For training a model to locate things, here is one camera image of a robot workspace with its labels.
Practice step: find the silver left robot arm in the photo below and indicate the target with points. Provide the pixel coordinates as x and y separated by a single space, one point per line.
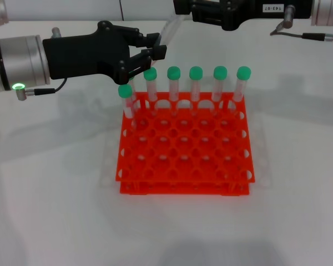
19 63

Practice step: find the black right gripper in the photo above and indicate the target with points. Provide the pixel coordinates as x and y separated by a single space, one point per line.
252 9

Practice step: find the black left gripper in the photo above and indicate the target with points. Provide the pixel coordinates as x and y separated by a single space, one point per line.
80 55

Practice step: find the orange test tube rack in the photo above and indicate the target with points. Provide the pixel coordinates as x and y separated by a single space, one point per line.
187 151

